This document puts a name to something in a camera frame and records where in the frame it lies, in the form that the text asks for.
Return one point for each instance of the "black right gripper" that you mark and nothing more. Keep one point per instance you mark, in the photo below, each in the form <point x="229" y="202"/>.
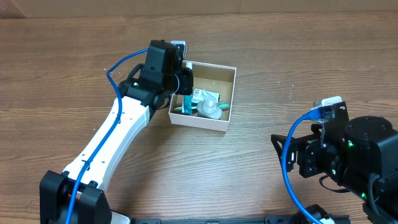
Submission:
<point x="310" y="163"/>

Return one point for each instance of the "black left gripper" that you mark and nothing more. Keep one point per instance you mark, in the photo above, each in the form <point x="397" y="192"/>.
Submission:
<point x="187" y="83"/>

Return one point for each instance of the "teal toothpaste tube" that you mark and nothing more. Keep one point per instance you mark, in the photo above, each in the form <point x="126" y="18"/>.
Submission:
<point x="187" y="104"/>

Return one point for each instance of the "green white soap packet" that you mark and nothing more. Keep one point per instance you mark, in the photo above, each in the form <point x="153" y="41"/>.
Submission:
<point x="198" y="97"/>

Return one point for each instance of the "clear pump soap bottle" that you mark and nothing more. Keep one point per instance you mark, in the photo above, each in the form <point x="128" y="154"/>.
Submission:
<point x="208" y="108"/>

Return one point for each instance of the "green white toothbrush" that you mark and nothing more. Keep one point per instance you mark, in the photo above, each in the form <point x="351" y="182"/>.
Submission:
<point x="223" y="106"/>

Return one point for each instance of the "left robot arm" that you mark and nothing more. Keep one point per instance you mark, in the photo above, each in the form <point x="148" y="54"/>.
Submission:
<point x="78" y="193"/>

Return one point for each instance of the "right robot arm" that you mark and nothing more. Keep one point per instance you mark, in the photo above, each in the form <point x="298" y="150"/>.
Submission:
<point x="359" y="155"/>

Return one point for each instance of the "open white cardboard box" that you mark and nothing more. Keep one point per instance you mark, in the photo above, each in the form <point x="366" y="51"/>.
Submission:
<point x="210" y="77"/>

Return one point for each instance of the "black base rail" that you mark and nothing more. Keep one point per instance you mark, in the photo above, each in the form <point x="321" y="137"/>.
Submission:
<point x="270" y="219"/>

